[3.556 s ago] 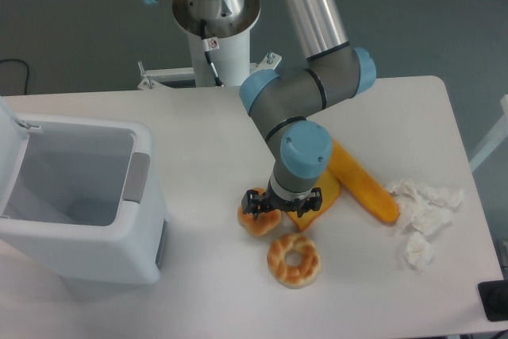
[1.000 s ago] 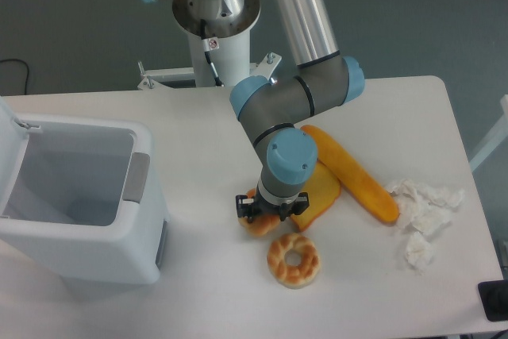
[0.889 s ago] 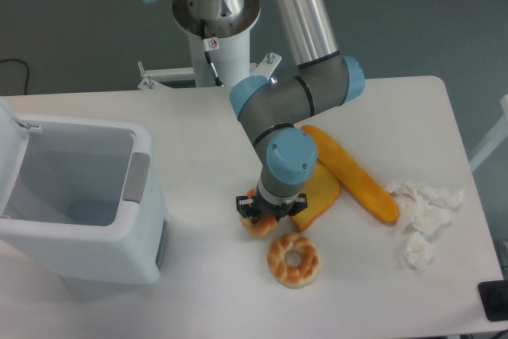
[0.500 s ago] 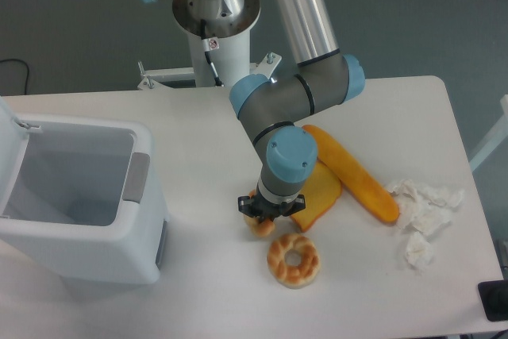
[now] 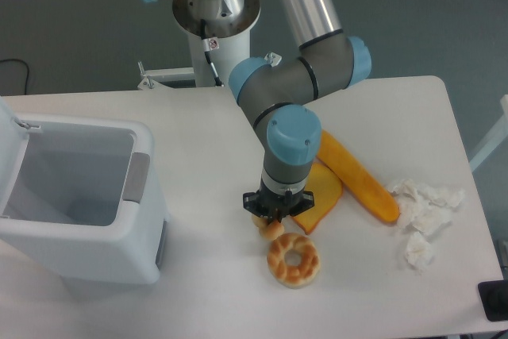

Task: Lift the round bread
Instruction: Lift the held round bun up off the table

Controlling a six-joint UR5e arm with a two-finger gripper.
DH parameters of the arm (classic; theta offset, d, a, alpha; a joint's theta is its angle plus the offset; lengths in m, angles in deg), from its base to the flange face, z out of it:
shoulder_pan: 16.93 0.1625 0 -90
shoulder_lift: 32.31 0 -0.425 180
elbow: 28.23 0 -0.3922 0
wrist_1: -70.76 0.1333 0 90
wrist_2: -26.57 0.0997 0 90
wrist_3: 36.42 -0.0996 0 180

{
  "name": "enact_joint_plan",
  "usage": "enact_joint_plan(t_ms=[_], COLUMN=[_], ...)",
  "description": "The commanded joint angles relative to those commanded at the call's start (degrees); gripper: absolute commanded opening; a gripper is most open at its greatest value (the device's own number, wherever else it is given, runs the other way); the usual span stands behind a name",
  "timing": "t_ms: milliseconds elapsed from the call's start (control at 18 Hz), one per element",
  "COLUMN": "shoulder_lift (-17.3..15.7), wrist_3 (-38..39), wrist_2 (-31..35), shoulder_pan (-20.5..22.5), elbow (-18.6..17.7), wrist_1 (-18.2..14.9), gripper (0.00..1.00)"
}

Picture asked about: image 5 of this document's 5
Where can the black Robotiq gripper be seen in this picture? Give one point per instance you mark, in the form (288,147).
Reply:
(269,206)

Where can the round flower-shaped bread bun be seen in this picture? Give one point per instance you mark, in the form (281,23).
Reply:
(268,230)

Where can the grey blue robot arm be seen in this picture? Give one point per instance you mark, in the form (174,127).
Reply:
(273,96)

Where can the yellow toast bread slice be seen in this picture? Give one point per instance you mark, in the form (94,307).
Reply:
(327,189)

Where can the long orange baguette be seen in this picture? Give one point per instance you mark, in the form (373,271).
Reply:
(367,190)

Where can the large crumpled white tissue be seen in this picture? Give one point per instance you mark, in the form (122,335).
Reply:
(424,208)

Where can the small crumpled white tissue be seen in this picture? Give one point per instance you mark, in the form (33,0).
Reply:
(418,252)

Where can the white open trash bin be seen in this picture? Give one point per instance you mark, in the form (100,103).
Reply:
(81,197)

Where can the black device at table edge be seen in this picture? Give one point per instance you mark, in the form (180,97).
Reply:
(493,295)

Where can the braided ring bread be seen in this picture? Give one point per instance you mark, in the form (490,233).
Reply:
(293,260)

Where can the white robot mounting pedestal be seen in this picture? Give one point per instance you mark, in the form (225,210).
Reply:
(229,53)

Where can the white table frame bracket left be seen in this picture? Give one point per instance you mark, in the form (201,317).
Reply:
(181,77)

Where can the white frame at right edge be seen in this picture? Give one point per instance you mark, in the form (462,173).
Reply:
(491,140)

